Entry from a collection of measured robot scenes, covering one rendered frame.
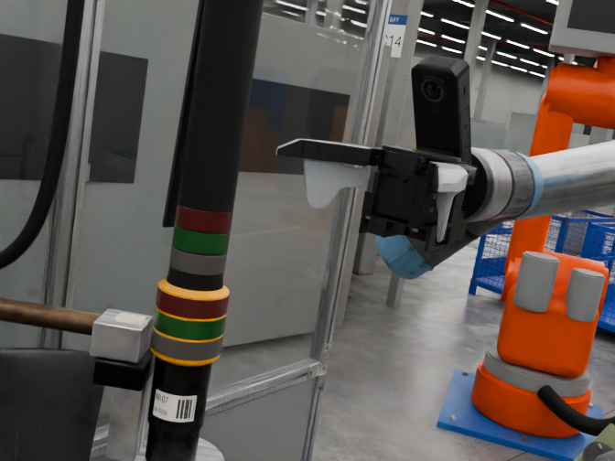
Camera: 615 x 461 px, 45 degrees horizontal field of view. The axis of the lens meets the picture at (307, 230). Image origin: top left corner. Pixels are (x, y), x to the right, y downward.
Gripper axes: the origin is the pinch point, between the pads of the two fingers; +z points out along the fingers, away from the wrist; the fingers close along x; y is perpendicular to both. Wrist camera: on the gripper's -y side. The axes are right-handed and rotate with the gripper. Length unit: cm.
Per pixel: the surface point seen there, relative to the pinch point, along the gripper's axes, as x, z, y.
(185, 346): -1.8, 17.2, 11.3
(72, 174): 70, -27, 14
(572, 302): 73, -356, 83
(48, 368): 16.0, 13.5, 20.0
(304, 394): 71, -106, 73
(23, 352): 17.9, 14.6, 19.1
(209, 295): -2.3, 16.3, 8.2
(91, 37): 71, -28, -8
